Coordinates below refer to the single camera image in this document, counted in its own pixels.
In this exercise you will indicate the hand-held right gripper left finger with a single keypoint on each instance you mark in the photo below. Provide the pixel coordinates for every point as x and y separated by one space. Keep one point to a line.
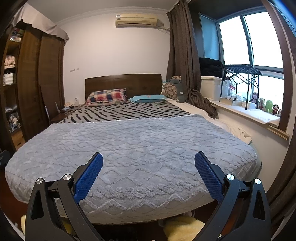
89 178

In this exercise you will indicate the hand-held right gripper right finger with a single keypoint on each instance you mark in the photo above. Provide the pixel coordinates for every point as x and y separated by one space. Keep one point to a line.
208 178

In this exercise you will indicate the yellow fluffy slipper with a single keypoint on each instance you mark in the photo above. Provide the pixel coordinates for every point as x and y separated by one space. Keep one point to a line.
182 229

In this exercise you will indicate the grey fluffy blanket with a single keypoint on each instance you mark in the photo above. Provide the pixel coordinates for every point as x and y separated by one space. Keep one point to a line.
138 150

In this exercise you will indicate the dark wooden nightstand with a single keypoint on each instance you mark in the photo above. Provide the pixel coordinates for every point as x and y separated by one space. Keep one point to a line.
57 118

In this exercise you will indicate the brown curtain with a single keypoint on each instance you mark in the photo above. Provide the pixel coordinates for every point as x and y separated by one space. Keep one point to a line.
185 58
282 173

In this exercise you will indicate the grey black striped bedspread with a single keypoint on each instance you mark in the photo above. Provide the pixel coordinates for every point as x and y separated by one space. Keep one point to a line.
129 112

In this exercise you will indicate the window sill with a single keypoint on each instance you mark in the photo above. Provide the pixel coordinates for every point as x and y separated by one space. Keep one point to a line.
259 118

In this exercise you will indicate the cardboard tray with tissues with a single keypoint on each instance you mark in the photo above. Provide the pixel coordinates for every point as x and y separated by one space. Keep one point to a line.
232 100

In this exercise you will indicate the plaid pillow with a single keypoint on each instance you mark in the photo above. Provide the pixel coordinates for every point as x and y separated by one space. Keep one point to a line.
106 96

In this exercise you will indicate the grey green plush toy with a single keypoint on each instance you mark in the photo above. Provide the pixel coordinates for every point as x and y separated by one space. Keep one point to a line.
181 93

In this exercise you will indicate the white storage box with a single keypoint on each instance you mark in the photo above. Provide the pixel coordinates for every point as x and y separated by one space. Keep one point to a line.
211 89

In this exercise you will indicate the beige bear plush toy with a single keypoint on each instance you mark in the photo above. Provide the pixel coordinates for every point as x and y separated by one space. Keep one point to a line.
262 104

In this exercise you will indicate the dark monkey plush toy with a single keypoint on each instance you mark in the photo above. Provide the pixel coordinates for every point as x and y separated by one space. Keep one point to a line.
254 97

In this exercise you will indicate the green frog plush toy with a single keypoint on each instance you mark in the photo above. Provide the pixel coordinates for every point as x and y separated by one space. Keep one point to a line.
269 106

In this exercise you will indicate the small brown monkey plush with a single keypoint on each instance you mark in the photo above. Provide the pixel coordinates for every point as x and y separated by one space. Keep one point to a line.
275 110

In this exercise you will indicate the pile of mixed clothes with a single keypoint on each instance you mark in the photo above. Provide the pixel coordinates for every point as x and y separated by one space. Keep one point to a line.
12 120

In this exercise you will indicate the round-pattern plush cushion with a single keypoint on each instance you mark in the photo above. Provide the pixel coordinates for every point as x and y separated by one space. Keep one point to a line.
170 90

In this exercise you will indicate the teal pillow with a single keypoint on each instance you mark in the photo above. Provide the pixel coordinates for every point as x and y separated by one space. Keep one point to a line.
148 98

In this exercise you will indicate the dark wooden headboard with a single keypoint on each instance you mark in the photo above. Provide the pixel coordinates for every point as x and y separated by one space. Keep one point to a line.
122 82

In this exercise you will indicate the black clothing pile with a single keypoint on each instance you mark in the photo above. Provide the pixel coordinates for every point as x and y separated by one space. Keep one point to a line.
209 67

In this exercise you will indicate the dark wooden wardrobe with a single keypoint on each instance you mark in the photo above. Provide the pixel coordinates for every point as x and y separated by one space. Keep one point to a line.
32 81

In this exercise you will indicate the black folding rack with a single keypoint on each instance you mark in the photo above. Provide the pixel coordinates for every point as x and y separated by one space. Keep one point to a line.
242 70

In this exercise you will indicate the white folded clothes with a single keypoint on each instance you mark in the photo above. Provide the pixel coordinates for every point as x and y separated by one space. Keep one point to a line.
8 78

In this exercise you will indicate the pink folded clothes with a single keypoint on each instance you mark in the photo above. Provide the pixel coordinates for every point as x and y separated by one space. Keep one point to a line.
10 61

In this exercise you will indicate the blue roller blind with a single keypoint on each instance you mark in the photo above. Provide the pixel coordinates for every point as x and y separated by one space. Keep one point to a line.
209 37

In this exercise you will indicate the window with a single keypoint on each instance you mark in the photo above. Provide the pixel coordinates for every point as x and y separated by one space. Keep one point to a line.
261 39

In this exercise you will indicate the pale dust cover cloth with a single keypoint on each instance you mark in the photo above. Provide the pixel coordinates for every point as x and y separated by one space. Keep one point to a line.
46 25

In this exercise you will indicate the beige air conditioner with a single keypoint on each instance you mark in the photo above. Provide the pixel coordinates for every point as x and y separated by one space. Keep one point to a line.
138 19

